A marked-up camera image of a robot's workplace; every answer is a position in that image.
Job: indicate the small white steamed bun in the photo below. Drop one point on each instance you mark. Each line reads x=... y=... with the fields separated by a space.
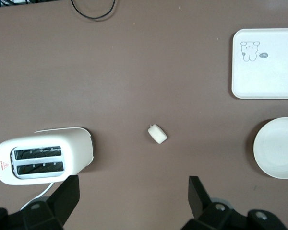
x=157 y=134

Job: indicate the white two-slot toaster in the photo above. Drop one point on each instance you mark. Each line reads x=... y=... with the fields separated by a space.
x=72 y=148

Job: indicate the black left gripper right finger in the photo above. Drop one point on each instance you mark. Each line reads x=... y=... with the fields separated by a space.
x=201 y=201

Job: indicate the white tray with bear print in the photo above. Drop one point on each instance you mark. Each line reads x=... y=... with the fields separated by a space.
x=266 y=72

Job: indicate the round white plate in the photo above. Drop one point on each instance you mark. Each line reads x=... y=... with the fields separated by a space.
x=278 y=148

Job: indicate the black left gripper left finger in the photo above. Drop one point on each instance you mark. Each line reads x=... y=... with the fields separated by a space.
x=60 y=201

